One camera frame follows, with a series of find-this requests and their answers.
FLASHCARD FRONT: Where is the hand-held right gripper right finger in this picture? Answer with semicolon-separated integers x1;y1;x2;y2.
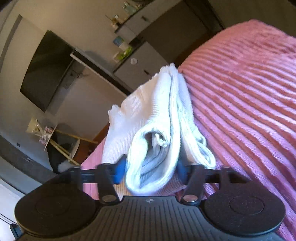
176;161;248;206

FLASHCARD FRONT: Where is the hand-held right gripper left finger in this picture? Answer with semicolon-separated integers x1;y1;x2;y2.
68;155;128;205

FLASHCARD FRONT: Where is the white ribbed sweater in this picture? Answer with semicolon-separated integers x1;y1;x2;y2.
102;62;217;196

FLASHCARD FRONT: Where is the white cloth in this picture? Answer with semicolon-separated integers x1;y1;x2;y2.
58;160;80;173

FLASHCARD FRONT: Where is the round yellow-legged side table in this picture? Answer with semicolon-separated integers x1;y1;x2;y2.
44;124;99;166

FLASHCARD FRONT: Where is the dark cloth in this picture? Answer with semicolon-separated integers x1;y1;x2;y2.
46;143;80;173

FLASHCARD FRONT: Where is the small pink box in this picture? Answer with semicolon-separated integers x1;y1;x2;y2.
39;126;55;146

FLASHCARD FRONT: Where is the yellow wrapped bouquet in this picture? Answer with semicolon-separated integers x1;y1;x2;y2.
26;117;47;140

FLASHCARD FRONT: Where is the pink ribbed blanket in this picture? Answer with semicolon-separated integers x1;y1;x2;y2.
81;20;296;241

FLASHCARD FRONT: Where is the grey nightstand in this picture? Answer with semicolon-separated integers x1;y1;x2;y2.
113;42;171;82

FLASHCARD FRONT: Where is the green packet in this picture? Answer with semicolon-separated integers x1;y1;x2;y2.
117;46;134;61

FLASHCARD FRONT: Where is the light blue box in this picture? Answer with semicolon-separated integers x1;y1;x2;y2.
112;36;125;49

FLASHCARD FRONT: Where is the grey dresser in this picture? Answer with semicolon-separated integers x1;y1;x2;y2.
116;0;223;66

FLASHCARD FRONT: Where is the grey wall power strip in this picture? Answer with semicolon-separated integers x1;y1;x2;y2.
61;69;84;90

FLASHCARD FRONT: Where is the black wall television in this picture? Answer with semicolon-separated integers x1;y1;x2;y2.
20;30;75;112

